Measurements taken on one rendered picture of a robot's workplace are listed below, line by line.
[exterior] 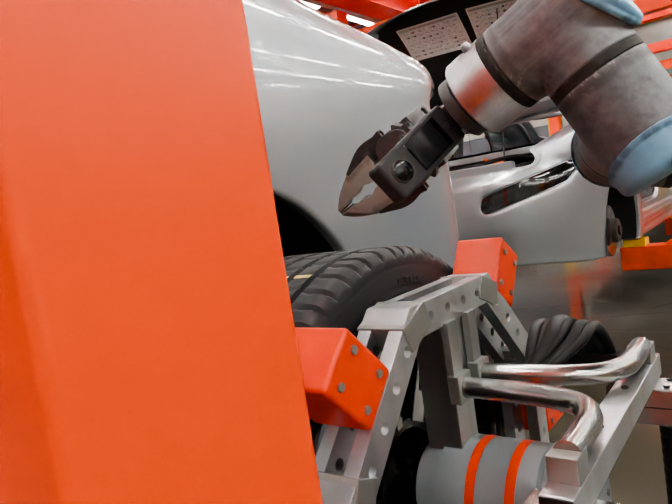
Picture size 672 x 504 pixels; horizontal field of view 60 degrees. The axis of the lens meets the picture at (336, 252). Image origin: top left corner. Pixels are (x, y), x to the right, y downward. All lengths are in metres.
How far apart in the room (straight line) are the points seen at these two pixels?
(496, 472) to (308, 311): 0.30
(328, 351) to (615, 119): 0.33
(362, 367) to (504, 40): 0.34
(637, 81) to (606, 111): 0.03
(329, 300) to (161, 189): 0.41
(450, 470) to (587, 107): 0.46
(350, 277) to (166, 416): 0.44
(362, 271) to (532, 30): 0.34
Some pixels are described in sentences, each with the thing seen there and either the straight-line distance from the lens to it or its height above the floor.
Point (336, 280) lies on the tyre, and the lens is 0.71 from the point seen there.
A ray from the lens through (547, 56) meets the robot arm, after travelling 0.59.
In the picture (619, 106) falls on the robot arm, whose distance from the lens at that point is 0.57.
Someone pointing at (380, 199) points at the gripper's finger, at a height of 1.25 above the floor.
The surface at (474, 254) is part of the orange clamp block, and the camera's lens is 0.92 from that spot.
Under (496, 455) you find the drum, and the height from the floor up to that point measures 0.91.
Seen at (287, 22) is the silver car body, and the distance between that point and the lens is 1.29.
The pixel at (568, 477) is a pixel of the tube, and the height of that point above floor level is 0.99.
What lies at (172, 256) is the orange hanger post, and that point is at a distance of 0.31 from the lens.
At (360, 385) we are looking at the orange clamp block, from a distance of 0.58.
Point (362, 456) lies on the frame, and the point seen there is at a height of 1.00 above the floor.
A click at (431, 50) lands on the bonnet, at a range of 4.27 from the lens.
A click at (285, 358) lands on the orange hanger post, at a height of 1.16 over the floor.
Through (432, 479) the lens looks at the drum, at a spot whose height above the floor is 0.88.
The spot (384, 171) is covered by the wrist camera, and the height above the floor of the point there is 1.27.
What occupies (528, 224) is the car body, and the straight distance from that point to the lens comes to 3.30.
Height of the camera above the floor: 1.24
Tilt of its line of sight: 4 degrees down
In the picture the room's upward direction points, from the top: 9 degrees counter-clockwise
